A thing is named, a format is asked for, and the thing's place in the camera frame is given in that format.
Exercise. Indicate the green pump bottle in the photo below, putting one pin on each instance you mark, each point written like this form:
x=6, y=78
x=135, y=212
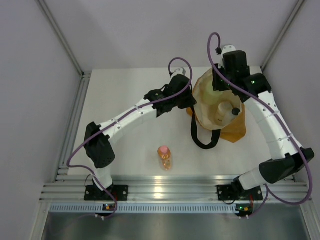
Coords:
x=209, y=96

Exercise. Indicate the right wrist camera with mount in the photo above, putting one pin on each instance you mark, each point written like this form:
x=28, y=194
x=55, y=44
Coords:
x=220, y=51

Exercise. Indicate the tan canvas tote bag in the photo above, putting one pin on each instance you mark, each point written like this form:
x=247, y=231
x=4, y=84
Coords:
x=203, y=115

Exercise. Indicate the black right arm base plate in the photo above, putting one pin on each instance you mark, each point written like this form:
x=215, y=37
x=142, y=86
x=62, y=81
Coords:
x=226, y=193

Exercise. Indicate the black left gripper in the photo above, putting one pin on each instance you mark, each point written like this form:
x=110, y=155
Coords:
x=191, y=102

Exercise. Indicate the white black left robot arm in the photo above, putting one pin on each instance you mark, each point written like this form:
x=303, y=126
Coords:
x=101, y=138

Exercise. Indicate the orange bottle with pink cap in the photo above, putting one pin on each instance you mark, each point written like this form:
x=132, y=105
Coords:
x=165, y=156

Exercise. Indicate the grey slotted cable duct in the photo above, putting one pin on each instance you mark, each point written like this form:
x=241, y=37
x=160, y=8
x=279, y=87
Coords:
x=145, y=208

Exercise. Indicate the left aluminium corner post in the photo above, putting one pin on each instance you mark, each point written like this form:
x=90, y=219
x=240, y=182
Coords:
x=44, y=8

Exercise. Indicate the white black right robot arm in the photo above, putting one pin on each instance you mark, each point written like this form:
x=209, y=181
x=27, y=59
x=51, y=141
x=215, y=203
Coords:
x=288, y=156

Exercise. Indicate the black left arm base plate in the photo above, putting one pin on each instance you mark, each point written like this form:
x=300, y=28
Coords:
x=119, y=192

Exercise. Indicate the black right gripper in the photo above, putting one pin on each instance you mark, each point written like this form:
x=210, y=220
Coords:
x=217, y=86

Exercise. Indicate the cream cylindrical jar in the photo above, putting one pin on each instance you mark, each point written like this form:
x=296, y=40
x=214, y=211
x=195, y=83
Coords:
x=222, y=109

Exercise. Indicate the right aluminium corner post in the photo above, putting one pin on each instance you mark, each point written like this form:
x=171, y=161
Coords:
x=298, y=5

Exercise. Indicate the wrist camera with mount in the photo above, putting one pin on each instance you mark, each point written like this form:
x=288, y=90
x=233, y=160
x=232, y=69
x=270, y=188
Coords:
x=178, y=71
x=220, y=51

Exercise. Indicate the aluminium corner post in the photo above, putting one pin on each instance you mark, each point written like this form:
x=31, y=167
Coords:
x=298, y=5
x=44, y=8

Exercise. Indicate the white bottle with black cap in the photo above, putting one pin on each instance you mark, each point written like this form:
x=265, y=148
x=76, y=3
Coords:
x=232, y=114

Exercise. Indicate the aluminium rail frame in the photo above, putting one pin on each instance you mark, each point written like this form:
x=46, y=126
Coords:
x=195, y=172

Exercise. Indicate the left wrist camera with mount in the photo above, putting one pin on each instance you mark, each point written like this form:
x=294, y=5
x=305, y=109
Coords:
x=178, y=71

